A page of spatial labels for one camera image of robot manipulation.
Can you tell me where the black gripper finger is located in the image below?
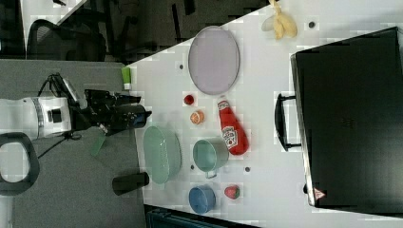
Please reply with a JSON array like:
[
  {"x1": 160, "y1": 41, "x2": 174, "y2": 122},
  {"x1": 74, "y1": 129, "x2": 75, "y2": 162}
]
[
  {"x1": 115, "y1": 94, "x2": 141, "y2": 105},
  {"x1": 144, "y1": 110, "x2": 152, "y2": 119}
]

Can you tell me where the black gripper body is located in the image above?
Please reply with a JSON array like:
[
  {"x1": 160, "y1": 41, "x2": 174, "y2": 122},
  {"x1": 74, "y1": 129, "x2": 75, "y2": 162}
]
[{"x1": 70, "y1": 89, "x2": 146, "y2": 136}]

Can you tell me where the red ketchup bottle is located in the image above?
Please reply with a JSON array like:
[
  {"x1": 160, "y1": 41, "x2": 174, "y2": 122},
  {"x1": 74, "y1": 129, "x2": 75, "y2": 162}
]
[{"x1": 218, "y1": 100, "x2": 249, "y2": 156}]

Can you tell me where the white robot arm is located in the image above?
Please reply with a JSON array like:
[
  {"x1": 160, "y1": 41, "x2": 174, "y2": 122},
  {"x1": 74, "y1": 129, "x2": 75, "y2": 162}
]
[{"x1": 1, "y1": 89, "x2": 152, "y2": 197}]

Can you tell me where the green plastic strainer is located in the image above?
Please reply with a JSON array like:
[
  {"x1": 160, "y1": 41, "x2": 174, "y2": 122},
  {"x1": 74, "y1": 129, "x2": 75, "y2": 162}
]
[{"x1": 143, "y1": 126, "x2": 182, "y2": 184}]

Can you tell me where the green white tube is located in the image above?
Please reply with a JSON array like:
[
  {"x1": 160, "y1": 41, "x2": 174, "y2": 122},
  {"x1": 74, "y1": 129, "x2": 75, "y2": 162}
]
[{"x1": 122, "y1": 66, "x2": 131, "y2": 90}]

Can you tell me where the green slotted spatula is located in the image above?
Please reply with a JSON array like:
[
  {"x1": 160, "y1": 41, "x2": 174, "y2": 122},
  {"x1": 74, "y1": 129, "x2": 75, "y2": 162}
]
[{"x1": 90, "y1": 133, "x2": 106, "y2": 157}]

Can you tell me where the small red toy fruit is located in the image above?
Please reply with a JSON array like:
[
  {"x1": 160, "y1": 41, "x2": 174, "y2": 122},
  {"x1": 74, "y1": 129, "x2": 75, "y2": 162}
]
[{"x1": 183, "y1": 95, "x2": 194, "y2": 105}]

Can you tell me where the orange slice toy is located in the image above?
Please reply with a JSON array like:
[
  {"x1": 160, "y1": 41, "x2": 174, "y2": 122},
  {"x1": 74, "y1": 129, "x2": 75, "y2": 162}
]
[{"x1": 190, "y1": 110, "x2": 204, "y2": 124}]

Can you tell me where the dark grey cylinder cup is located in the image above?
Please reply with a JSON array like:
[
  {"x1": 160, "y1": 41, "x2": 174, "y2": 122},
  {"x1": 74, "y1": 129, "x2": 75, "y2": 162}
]
[{"x1": 112, "y1": 172, "x2": 149, "y2": 196}]

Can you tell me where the green metal mug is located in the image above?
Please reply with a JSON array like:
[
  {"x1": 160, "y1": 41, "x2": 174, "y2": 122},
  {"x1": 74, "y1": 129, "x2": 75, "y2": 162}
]
[{"x1": 193, "y1": 138, "x2": 229, "y2": 179}]

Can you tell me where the grey round plate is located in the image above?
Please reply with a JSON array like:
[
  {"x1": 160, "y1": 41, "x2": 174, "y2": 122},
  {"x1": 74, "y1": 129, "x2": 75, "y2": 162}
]
[{"x1": 188, "y1": 26, "x2": 240, "y2": 95}]

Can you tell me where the black office chair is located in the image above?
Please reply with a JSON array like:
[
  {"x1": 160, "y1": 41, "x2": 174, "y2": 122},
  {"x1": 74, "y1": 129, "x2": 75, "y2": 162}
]
[{"x1": 26, "y1": 19, "x2": 106, "y2": 62}]

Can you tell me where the blue cup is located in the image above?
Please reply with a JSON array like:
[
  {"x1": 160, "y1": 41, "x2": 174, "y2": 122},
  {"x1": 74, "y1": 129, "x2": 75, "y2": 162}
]
[{"x1": 188, "y1": 185, "x2": 216, "y2": 215}]

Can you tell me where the red toy strawberry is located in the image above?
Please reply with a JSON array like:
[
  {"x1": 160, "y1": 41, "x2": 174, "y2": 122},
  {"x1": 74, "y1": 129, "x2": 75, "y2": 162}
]
[{"x1": 224, "y1": 185, "x2": 240, "y2": 200}]

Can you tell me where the black toaster oven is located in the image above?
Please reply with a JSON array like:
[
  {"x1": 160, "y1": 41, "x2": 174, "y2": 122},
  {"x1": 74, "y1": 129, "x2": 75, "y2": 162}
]
[{"x1": 290, "y1": 27, "x2": 403, "y2": 218}]

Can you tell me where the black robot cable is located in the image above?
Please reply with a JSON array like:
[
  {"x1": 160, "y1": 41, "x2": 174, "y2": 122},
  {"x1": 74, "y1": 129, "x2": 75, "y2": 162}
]
[{"x1": 37, "y1": 73, "x2": 83, "y2": 160}]

